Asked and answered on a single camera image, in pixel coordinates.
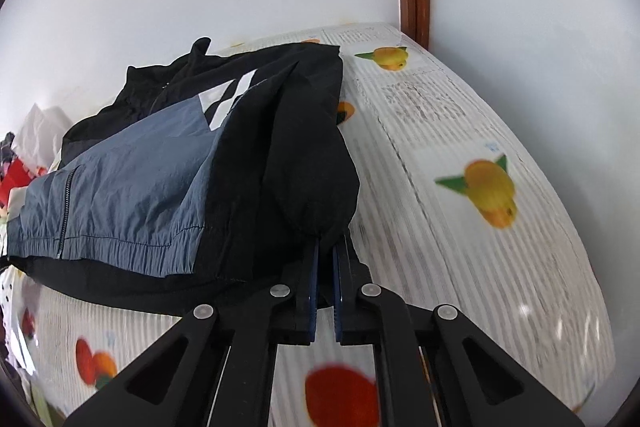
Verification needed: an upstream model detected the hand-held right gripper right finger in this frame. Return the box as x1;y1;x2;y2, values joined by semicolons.
332;231;587;427

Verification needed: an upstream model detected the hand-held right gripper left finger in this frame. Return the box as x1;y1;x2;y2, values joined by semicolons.
64;239;322;427

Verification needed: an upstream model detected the black white blue jacket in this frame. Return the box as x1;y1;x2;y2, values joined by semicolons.
0;37;362;317

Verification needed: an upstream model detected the fruit print tablecloth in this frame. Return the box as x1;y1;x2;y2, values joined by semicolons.
0;22;617;427

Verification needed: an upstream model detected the light green cloth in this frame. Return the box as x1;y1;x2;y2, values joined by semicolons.
29;379;68;427

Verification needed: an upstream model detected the white plastic bag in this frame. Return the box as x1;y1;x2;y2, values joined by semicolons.
14;103;77;175

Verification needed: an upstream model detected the red paper bag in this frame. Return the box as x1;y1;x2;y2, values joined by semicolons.
0;156;38;210

